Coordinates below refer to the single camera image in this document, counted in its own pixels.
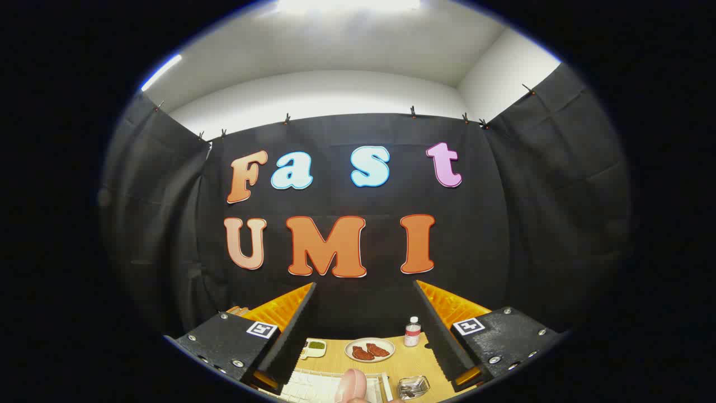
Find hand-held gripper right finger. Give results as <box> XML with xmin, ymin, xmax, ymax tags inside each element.
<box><xmin>413</xmin><ymin>280</ymin><xmax>566</xmax><ymax>392</ymax></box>

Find pink plate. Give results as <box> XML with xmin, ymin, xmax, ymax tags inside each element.
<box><xmin>335</xmin><ymin>368</ymin><xmax>368</xmax><ymax>403</ymax></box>

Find ceiling light panel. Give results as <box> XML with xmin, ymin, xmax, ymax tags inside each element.
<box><xmin>277</xmin><ymin>0</ymin><xmax>421</xmax><ymax>14</ymax></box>

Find ceiling light strip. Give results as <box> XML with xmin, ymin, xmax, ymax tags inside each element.
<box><xmin>141</xmin><ymin>54</ymin><xmax>183</xmax><ymax>91</ymax></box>

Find beige round plate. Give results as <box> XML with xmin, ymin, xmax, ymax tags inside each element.
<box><xmin>345</xmin><ymin>337</ymin><xmax>396</xmax><ymax>364</ymax></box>

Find metal wire basket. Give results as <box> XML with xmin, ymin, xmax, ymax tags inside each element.
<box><xmin>397</xmin><ymin>375</ymin><xmax>431</xmax><ymax>400</ymax></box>

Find white wire dish rack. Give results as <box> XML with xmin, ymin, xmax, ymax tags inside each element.
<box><xmin>260</xmin><ymin>368</ymin><xmax>393</xmax><ymax>403</ymax></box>

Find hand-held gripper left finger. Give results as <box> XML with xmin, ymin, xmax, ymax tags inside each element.
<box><xmin>165</xmin><ymin>282</ymin><xmax>318</xmax><ymax>395</ymax></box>

